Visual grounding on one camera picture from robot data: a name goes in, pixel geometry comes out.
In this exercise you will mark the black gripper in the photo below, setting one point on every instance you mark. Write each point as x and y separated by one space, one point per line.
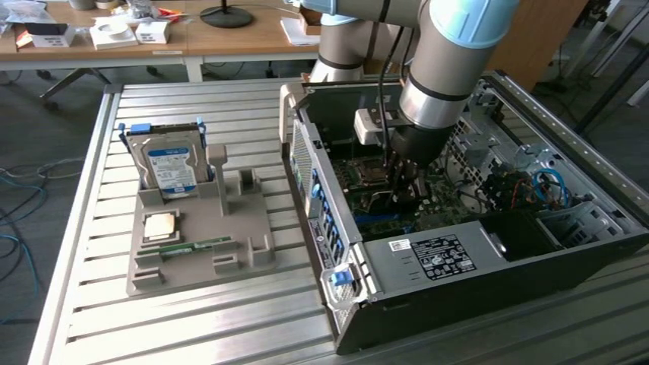
416 146

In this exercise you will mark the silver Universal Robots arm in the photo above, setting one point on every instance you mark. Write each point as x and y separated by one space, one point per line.
447 57

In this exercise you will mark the metal CPU socket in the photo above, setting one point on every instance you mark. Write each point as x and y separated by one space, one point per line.
370 171

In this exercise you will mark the green motherboard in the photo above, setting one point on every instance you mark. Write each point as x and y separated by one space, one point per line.
451 207

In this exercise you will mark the blue expansion slot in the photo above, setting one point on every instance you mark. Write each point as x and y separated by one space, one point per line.
378 219

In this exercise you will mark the grey power supply unit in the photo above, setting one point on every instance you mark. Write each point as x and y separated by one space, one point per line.
386 270

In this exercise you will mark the blue case latch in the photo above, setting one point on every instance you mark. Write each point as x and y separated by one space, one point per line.
340 277

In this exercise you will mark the white paper stack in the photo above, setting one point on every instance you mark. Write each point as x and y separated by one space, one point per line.
296 34

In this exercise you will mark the wooden cabinet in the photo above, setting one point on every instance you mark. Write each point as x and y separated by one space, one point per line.
548 38

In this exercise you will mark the brown cardboard box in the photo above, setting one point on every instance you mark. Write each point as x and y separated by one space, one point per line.
310 23

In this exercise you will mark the black open PC case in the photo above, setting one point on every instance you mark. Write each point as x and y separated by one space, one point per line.
456 315

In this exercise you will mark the grey parts rack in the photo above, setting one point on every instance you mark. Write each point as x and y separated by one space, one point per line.
203 235

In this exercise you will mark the black lamp base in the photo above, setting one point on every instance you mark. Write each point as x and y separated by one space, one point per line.
226 17

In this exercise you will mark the green RAM stick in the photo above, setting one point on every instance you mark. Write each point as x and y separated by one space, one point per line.
188 246

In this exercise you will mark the CPU chip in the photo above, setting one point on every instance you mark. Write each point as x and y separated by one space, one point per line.
159 226

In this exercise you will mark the small white box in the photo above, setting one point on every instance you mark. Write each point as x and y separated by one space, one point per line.
152 32

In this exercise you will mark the white box with tape roll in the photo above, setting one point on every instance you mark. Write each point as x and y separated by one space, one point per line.
114 36

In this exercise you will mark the wooden desk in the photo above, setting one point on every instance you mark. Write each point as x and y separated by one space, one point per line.
76 52

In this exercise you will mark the black and white box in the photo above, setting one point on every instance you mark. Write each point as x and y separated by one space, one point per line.
48 36

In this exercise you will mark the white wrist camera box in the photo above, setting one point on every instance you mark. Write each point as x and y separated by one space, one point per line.
367 127

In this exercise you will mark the hard disk with blue bracket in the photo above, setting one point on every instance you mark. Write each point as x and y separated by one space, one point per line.
172 167

